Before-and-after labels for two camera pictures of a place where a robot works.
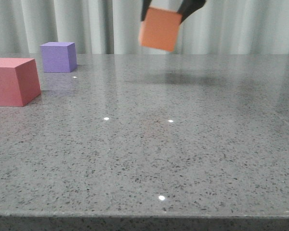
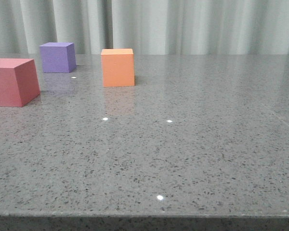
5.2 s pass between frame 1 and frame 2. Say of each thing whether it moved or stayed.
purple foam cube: stayed
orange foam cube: moved
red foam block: stayed
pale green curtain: stayed
